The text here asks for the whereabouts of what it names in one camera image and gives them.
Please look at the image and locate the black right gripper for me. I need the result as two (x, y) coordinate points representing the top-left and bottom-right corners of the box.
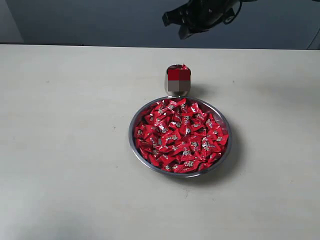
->
(162, 0), (237, 40)

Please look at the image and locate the steel cup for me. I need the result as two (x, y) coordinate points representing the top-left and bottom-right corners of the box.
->
(164, 70), (191, 96)

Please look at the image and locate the pile of red candies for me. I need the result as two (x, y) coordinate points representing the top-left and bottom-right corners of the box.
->
(134, 97), (230, 174)

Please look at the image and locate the steel bowl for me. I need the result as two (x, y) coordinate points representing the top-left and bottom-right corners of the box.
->
(128, 96), (233, 178)

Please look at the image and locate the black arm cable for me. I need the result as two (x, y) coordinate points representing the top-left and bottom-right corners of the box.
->
(222, 0), (251, 25)

